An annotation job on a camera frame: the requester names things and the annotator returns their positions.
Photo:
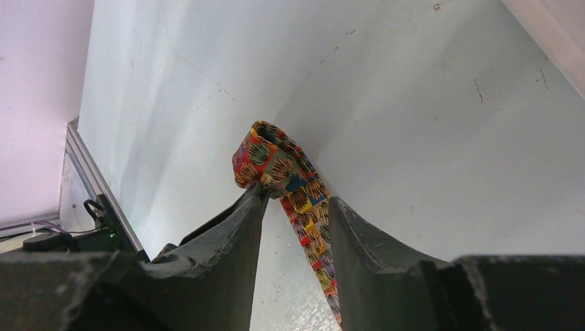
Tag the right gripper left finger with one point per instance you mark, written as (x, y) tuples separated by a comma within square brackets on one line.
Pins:
[(207, 282)]

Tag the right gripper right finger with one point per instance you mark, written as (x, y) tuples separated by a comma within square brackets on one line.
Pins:
[(384, 284)]

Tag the colourful patterned tie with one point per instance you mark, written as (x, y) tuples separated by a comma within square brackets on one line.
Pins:
[(269, 157)]

